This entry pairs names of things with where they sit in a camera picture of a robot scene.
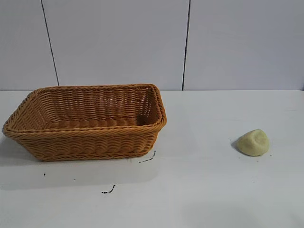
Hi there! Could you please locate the brown woven wicker basket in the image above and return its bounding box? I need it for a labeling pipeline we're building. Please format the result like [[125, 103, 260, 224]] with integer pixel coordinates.
[[2, 83, 168, 163]]

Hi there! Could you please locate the pale yellow egg yolk pastry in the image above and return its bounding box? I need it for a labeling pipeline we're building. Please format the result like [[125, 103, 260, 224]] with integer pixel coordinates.
[[236, 128, 270, 157]]

